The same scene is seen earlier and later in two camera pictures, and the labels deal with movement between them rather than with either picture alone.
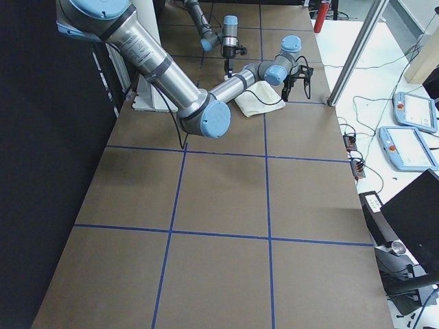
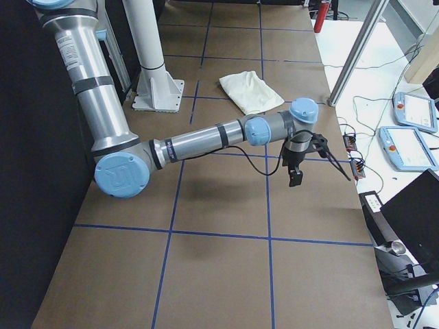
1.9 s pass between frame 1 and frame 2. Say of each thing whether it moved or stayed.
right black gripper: moved
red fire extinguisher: stayed
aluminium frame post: stayed
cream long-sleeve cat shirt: stayed
